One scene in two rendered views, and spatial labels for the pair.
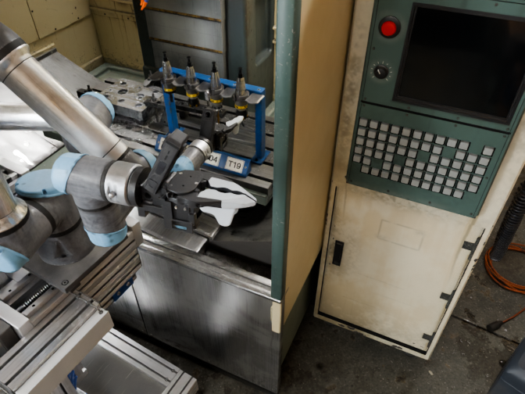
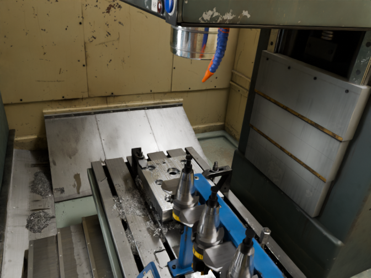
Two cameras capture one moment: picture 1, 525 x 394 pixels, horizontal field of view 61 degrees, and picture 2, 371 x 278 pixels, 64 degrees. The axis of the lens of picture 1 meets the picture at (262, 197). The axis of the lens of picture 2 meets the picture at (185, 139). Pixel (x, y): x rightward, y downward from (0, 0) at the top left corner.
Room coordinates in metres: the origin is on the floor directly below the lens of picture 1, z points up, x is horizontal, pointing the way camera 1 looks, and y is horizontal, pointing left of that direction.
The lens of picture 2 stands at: (1.26, 0.06, 1.65)
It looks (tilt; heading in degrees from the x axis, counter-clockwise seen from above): 28 degrees down; 39
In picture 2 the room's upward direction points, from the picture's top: 5 degrees clockwise
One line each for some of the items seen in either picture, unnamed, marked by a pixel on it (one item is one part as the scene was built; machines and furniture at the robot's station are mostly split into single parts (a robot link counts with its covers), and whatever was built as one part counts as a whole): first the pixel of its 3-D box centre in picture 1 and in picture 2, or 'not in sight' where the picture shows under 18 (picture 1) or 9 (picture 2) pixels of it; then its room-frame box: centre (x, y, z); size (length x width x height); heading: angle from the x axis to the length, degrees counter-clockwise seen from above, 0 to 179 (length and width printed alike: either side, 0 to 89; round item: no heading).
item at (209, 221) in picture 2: (190, 73); (210, 217); (1.63, 0.28, 1.26); 0.04 x 0.04 x 0.07
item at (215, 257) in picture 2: (203, 87); (221, 256); (1.61, 0.23, 1.21); 0.07 x 0.05 x 0.01; 155
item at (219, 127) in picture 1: (211, 139); not in sight; (1.32, 0.18, 1.16); 0.12 x 0.08 x 0.09; 155
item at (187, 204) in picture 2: (168, 79); (184, 199); (1.68, 0.38, 1.21); 0.06 x 0.06 x 0.03
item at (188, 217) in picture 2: (180, 81); (195, 216); (1.65, 0.33, 1.21); 0.07 x 0.05 x 0.01; 155
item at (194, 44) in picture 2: not in sight; (199, 31); (1.94, 0.60, 1.52); 0.16 x 0.16 x 0.12
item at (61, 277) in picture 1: (66, 255); not in sight; (0.81, 0.54, 1.13); 0.36 x 0.22 x 0.06; 150
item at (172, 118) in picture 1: (169, 105); (190, 229); (1.75, 0.41, 1.05); 0.10 x 0.05 x 0.30; 155
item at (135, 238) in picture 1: (77, 265); not in sight; (0.82, 0.53, 1.07); 0.40 x 0.13 x 0.09; 150
